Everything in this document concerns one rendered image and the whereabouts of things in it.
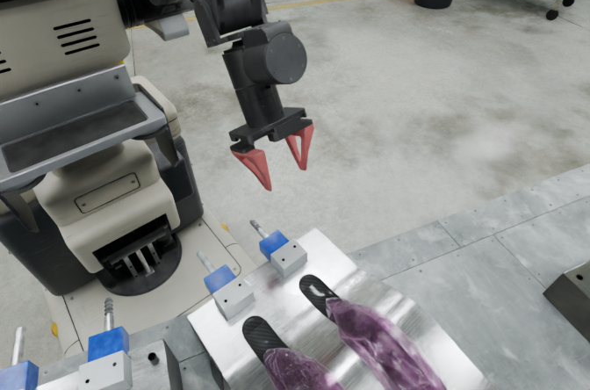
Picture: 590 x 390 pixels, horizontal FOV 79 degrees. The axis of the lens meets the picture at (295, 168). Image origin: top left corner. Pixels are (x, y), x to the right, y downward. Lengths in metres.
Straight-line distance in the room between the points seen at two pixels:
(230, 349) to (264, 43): 0.41
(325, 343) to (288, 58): 0.37
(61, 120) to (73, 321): 0.83
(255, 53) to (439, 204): 1.63
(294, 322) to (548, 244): 0.52
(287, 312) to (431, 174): 1.63
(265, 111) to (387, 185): 1.53
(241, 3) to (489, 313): 0.61
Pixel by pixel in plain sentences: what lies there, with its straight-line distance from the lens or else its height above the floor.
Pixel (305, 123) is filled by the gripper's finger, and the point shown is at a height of 1.07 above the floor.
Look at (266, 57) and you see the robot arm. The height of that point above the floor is 1.20.
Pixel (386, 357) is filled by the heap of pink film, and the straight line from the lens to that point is 0.51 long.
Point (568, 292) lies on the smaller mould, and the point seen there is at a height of 0.85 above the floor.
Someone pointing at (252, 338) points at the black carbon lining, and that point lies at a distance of 0.58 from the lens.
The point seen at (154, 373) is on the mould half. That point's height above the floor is 0.89.
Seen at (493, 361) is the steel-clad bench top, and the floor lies 0.80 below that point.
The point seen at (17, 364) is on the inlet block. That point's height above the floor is 0.89.
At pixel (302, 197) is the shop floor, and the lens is 1.85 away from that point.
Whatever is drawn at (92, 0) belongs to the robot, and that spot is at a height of 1.20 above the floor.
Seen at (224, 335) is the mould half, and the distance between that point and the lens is 0.58.
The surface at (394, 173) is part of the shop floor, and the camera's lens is 2.05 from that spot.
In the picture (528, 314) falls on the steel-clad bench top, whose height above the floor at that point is 0.80.
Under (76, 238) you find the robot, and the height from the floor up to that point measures 0.80.
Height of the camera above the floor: 1.39
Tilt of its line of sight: 44 degrees down
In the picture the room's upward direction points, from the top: straight up
